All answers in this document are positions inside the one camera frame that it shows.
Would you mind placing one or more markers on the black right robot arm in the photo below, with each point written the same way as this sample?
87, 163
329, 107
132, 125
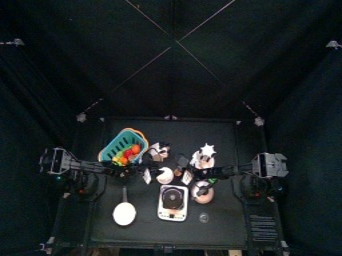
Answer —
268, 165

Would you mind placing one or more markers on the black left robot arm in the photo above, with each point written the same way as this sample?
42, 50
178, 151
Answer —
67, 162

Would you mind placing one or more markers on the jagged white eggshell half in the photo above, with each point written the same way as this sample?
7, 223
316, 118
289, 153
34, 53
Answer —
208, 150

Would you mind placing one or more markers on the small brown toy piece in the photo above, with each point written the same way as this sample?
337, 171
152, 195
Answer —
178, 172

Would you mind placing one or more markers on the yellow green toy fruit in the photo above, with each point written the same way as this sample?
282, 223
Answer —
120, 160

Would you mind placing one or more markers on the black and white toy animal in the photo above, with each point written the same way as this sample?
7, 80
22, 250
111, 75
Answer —
161, 149

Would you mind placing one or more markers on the red orange toy fruit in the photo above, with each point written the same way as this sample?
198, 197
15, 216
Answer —
133, 150

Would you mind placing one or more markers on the white toy stove black burner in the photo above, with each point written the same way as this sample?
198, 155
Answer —
173, 203

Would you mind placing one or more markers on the teal basket with orange rim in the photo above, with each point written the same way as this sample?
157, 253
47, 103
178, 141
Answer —
117, 144

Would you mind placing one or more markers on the white toy frying pan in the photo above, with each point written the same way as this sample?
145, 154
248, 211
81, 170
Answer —
125, 212

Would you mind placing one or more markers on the small clear round lid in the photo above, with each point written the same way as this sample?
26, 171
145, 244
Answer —
204, 218

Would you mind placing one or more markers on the grey frame corner clamp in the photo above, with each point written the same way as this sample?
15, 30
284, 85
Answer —
14, 42
81, 117
333, 44
260, 121
170, 117

